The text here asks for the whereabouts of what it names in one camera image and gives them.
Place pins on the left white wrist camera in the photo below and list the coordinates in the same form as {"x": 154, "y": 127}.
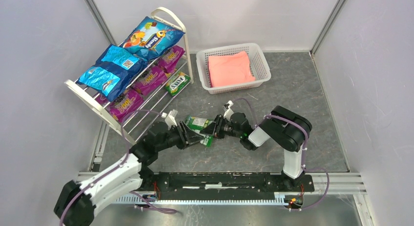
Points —
{"x": 169, "y": 118}

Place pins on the blue candy bag with fruits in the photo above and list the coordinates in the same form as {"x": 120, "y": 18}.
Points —
{"x": 151, "y": 39}

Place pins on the pink folded cloth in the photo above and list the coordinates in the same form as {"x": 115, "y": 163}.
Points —
{"x": 230, "y": 69}

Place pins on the white plastic basket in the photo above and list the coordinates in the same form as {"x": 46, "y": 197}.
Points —
{"x": 259, "y": 67}

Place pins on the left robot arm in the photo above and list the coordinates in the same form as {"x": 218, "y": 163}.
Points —
{"x": 80, "y": 202}

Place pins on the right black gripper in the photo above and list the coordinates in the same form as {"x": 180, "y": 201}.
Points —
{"x": 219, "y": 127}

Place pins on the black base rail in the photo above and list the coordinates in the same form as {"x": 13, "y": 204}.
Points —
{"x": 206, "y": 186}

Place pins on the blue candy bag back side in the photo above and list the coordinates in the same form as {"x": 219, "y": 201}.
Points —
{"x": 112, "y": 72}

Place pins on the green candy bag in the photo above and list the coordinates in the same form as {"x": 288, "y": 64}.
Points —
{"x": 177, "y": 82}
{"x": 197, "y": 124}

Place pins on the cream metal shelf rack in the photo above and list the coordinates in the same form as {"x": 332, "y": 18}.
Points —
{"x": 97, "y": 102}

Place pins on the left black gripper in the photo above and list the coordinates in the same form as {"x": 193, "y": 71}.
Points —
{"x": 183, "y": 135}

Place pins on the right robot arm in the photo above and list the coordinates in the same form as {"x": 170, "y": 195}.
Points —
{"x": 288, "y": 129}

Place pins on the purple candy bag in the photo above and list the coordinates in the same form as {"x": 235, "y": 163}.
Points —
{"x": 147, "y": 84}
{"x": 169, "y": 60}
{"x": 127, "y": 102}

